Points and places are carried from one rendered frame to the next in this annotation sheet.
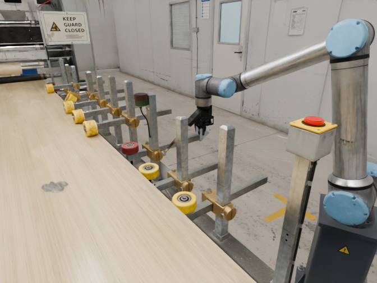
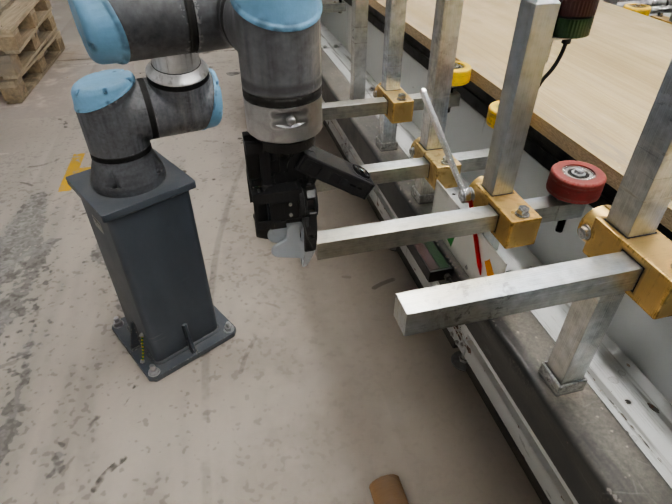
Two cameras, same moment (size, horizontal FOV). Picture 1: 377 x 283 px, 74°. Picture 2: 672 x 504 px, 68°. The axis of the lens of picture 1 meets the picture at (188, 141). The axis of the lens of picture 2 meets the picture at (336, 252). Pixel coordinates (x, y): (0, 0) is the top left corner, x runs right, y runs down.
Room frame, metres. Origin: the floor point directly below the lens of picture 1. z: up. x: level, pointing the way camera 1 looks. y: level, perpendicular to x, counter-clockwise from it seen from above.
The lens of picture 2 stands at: (1.86, 0.17, 1.29)
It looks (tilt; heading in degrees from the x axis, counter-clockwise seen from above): 39 degrees down; 201
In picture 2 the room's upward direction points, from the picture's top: straight up
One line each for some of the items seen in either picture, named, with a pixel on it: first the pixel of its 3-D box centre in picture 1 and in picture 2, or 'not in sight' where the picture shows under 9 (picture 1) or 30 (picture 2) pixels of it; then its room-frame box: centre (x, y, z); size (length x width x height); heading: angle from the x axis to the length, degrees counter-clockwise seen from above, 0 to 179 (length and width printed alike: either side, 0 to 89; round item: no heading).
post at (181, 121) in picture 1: (182, 170); (433, 126); (0.93, 0.03, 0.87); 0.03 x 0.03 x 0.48; 35
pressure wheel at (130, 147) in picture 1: (130, 154); (568, 201); (1.10, 0.28, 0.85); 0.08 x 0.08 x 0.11
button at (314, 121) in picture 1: (313, 122); not in sight; (0.51, -0.27, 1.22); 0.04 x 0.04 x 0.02
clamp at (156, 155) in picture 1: (151, 151); (502, 209); (1.15, 0.19, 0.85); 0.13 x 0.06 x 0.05; 35
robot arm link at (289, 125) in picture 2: (202, 101); (284, 114); (1.36, -0.08, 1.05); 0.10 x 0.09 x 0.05; 35
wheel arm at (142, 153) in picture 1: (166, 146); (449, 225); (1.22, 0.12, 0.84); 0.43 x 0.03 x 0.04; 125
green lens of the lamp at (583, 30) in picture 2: (141, 102); (567, 22); (1.11, 0.21, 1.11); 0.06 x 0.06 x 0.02
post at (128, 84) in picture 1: (132, 123); (617, 253); (1.34, 0.32, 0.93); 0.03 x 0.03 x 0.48; 35
